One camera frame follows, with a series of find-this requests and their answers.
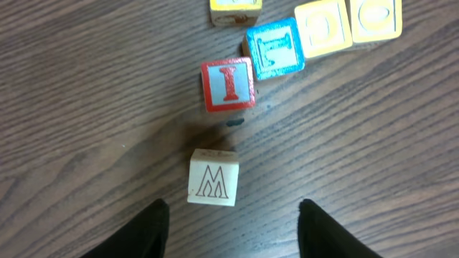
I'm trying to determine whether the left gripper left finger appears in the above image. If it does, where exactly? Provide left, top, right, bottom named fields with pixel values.
left=82, top=199, right=169, bottom=258

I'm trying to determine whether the white patterned block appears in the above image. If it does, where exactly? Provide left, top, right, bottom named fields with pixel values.
left=187, top=148, right=240, bottom=206

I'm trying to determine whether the blue letter block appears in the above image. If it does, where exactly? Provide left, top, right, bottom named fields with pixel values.
left=243, top=17, right=306, bottom=81

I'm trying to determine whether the yellow block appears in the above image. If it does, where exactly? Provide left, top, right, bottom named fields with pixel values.
left=346, top=0, right=403, bottom=44
left=209, top=0, right=262, bottom=27
left=294, top=0, right=353, bottom=59

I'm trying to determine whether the yellow block right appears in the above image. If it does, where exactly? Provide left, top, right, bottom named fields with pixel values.
left=346, top=0, right=403, bottom=44

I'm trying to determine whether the yellow block middle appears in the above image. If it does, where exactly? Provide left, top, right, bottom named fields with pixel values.
left=294, top=0, right=353, bottom=59

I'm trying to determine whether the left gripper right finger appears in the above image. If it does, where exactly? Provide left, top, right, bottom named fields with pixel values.
left=298, top=199, right=382, bottom=258

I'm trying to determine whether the red letter I block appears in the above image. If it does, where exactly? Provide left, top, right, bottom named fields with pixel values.
left=201, top=57, right=256, bottom=113

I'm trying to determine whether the yellow block top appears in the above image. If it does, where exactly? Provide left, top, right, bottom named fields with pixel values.
left=209, top=0, right=262, bottom=27

